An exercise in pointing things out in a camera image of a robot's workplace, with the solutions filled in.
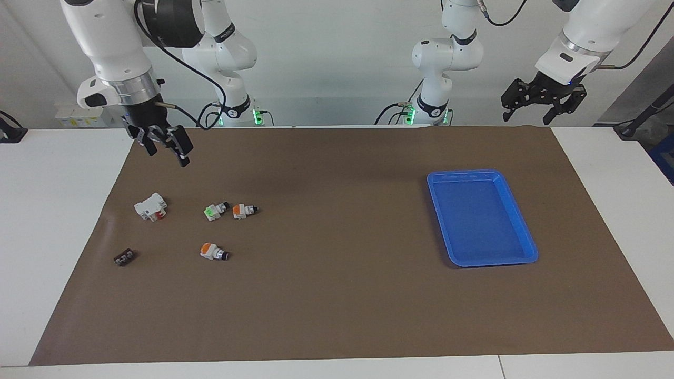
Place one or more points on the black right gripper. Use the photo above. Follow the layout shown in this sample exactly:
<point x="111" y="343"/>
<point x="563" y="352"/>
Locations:
<point x="143" y="117"/>

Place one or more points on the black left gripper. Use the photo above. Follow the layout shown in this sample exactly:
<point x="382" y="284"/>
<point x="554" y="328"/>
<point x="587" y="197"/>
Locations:
<point x="555" y="88"/>

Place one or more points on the orange and white switch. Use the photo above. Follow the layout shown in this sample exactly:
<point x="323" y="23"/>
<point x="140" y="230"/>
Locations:
<point x="211" y="251"/>
<point x="242" y="211"/>

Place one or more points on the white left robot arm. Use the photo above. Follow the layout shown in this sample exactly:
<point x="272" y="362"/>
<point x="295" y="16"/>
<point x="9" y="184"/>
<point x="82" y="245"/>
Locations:
<point x="447" y="52"/>

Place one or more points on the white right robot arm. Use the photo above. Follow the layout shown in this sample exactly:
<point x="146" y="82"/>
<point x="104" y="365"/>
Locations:
<point x="116" y="47"/>

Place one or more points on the black stand leg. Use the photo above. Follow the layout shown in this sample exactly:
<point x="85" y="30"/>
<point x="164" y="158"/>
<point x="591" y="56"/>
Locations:
<point x="645" y="113"/>

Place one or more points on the small black terminal block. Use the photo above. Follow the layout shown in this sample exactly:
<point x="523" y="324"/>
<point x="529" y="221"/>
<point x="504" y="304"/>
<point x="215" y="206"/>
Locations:
<point x="125" y="257"/>

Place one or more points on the blue plastic tray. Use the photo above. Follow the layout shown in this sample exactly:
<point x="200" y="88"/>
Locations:
<point x="482" y="218"/>

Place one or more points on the blue crate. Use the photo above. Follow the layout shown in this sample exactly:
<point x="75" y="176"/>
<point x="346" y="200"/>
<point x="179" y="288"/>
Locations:
<point x="664" y="158"/>

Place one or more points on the brown table mat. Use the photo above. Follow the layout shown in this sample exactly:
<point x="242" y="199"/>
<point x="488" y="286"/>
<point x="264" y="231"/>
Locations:
<point x="337" y="295"/>

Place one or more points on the white switch with red button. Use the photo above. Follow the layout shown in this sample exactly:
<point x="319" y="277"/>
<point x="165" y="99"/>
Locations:
<point x="150" y="206"/>

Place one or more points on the green and white switch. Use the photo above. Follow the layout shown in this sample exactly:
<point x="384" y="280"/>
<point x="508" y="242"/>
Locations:
<point x="213" y="211"/>

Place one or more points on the white wall socket box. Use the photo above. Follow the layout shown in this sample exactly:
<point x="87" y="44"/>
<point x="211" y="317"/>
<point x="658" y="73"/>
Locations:
<point x="79" y="113"/>

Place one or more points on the black clamp mount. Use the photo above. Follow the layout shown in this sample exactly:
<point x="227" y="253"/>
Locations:
<point x="11" y="132"/>

